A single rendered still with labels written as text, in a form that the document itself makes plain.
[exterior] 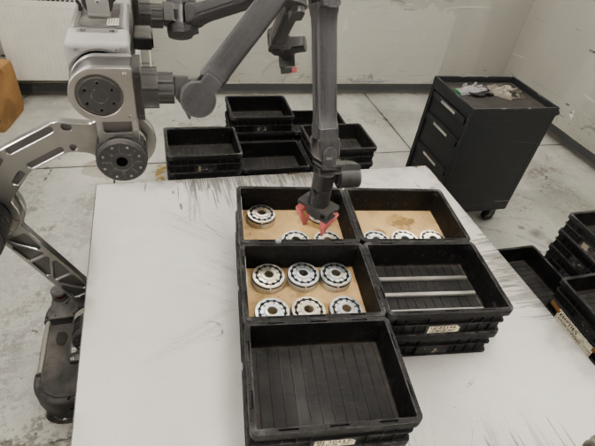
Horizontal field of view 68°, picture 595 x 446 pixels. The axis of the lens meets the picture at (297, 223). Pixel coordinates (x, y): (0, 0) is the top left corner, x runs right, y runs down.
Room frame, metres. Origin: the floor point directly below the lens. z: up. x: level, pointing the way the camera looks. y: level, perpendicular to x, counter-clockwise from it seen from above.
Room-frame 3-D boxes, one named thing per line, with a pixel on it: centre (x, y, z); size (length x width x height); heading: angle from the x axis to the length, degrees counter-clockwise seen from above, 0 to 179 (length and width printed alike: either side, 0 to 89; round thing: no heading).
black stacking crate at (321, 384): (0.61, -0.13, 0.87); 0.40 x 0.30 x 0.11; 104
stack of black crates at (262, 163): (2.25, 0.21, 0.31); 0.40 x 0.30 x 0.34; 111
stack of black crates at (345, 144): (2.40, -0.16, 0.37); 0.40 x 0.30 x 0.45; 111
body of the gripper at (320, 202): (0.98, -0.05, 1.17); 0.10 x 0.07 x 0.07; 57
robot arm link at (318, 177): (0.98, -0.06, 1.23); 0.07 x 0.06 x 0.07; 111
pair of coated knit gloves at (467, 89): (2.72, -0.93, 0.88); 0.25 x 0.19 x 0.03; 111
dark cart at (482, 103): (2.69, -1.06, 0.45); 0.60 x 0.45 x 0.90; 111
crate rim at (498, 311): (1.00, -0.45, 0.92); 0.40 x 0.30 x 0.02; 104
